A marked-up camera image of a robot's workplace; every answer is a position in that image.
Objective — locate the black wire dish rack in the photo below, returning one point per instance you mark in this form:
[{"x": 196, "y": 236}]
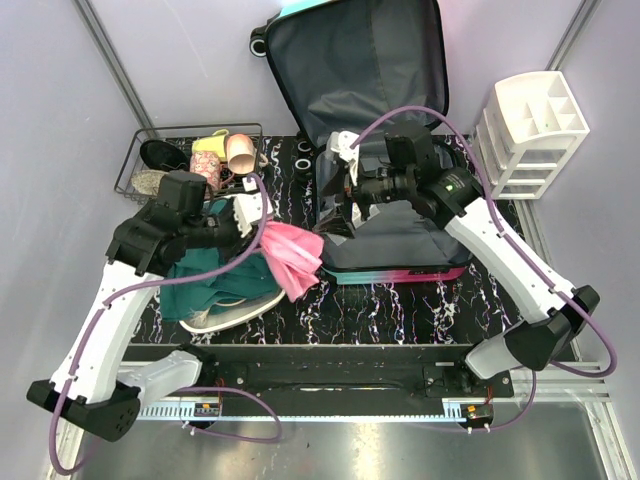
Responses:
[{"x": 181, "y": 136}]

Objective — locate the patterned pink mug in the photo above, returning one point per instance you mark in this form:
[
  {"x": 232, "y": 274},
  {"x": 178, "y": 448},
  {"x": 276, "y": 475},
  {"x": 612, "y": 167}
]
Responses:
[{"x": 209, "y": 165}]

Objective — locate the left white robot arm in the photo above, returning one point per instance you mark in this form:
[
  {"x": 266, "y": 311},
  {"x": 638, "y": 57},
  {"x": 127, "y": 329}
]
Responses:
[{"x": 87, "y": 389}]

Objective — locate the plain pink mug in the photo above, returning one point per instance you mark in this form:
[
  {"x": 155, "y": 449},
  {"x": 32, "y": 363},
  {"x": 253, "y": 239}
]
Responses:
[{"x": 242, "y": 156}]

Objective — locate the speckled grey plate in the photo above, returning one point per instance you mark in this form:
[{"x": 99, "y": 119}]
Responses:
[{"x": 147, "y": 182}]

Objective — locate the aluminium frame rail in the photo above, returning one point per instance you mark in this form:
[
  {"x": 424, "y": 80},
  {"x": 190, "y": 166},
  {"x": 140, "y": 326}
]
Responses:
[{"x": 431, "y": 401}]

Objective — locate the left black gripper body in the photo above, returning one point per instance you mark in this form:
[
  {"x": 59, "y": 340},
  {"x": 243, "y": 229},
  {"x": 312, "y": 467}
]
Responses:
[{"x": 217, "y": 230}]

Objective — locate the black marble pattern mat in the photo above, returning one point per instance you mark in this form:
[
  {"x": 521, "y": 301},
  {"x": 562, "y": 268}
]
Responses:
[{"x": 465, "y": 310}]

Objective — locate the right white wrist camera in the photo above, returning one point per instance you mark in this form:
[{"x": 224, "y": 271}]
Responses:
[{"x": 342, "y": 143}]

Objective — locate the teal cloth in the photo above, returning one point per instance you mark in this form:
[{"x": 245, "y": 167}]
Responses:
[{"x": 248, "y": 281}]

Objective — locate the yellow mug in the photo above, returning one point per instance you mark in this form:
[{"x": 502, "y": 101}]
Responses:
[{"x": 215, "y": 143}]

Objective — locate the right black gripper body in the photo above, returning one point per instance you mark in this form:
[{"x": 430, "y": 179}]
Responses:
[{"x": 377, "y": 190}]

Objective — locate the pink and teal kids suitcase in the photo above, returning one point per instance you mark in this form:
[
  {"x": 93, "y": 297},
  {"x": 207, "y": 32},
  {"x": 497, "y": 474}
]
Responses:
[{"x": 359, "y": 66}]

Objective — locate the pink cloth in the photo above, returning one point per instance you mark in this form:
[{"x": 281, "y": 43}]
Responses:
[{"x": 293, "y": 257}]

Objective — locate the white drawer organizer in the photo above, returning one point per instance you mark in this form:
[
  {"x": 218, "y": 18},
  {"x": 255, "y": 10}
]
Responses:
[{"x": 527, "y": 132}]

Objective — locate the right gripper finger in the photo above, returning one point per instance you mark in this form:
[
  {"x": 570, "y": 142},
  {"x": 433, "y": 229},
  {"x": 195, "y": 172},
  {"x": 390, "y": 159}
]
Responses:
[
  {"x": 337, "y": 221},
  {"x": 332, "y": 194}
]

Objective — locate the white plastic basin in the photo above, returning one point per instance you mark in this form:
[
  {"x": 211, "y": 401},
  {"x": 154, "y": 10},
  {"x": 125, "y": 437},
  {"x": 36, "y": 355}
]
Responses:
[{"x": 235, "y": 314}]

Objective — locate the black bowl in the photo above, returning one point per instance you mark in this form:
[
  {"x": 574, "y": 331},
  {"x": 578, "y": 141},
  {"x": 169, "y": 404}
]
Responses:
[{"x": 163, "y": 156}]

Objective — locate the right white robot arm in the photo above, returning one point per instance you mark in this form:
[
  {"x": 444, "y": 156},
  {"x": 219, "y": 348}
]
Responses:
[{"x": 408, "y": 210}]

